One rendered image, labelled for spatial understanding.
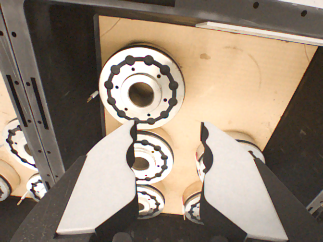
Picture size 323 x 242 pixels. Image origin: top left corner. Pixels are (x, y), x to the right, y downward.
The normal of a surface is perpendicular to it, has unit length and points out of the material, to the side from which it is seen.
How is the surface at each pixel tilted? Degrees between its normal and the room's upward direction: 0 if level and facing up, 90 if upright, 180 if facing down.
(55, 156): 0
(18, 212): 90
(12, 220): 90
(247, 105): 0
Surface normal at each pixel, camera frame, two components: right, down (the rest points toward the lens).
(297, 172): -0.99, -0.11
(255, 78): -0.04, 0.50
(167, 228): 0.11, -0.86
